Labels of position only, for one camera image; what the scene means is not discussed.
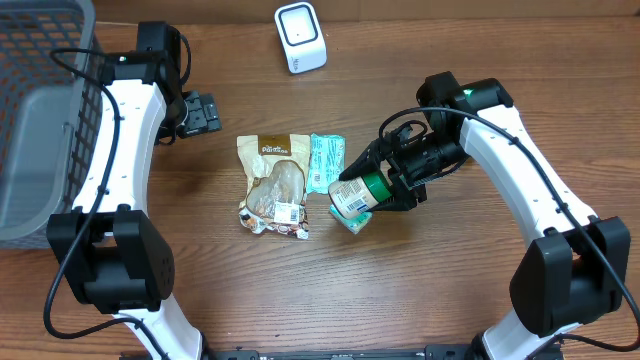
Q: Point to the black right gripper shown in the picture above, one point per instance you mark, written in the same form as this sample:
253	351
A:
400	171

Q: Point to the grey plastic mesh basket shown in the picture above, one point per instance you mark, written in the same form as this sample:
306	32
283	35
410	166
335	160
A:
49	118

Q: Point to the teal white tissue packet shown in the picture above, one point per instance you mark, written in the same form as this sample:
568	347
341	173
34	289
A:
354	225

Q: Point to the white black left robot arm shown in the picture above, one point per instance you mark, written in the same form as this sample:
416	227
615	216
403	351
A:
109	252

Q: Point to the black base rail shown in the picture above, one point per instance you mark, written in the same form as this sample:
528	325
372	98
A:
350	355

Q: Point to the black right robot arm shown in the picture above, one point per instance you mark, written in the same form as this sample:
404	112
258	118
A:
574	267

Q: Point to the green lid white jar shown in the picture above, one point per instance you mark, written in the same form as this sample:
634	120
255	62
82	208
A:
354	197

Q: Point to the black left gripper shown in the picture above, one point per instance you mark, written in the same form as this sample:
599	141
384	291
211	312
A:
206	115

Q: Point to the white barcode scanner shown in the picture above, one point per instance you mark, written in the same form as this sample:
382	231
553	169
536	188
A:
301	37

